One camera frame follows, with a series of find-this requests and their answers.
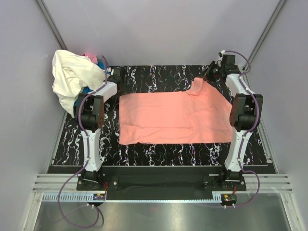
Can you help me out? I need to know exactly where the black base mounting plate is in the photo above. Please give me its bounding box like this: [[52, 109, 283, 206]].
[[77, 166, 246, 202]]

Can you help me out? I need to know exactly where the left slotted cable duct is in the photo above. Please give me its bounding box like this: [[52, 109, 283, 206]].
[[42, 192, 106, 203]]

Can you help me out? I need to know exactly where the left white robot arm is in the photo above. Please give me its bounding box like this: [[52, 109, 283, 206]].
[[75, 68, 125, 191]]

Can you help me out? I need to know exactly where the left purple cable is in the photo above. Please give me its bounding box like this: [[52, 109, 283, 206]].
[[58, 55, 109, 228]]

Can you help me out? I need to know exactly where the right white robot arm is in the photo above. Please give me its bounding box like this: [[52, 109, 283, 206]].
[[205, 51, 263, 191]]

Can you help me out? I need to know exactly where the blue t shirt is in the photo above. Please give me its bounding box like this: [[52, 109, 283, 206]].
[[72, 60, 106, 93]]

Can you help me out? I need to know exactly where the right slotted cable duct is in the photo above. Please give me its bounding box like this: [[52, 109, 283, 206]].
[[212, 191, 237, 202]]

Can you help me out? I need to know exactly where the salmon pink t shirt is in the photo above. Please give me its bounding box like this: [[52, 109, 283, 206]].
[[119, 77, 232, 145]]

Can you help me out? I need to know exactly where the slotted cable duct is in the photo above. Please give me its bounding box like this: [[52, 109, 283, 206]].
[[212, 191, 237, 202], [42, 192, 106, 203]]

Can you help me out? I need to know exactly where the cream t shirt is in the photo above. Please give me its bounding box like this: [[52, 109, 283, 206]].
[[52, 50, 109, 117]]

